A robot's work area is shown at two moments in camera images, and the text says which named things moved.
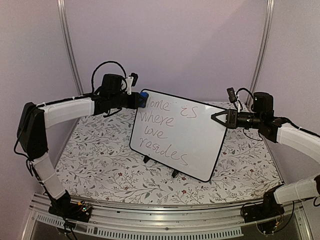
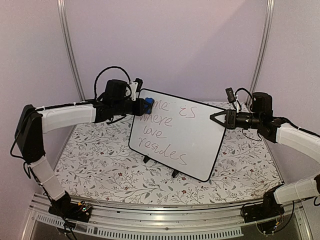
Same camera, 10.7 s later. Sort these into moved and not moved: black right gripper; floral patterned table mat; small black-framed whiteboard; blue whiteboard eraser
Moved: blue whiteboard eraser
Not moved: floral patterned table mat; small black-framed whiteboard; black right gripper
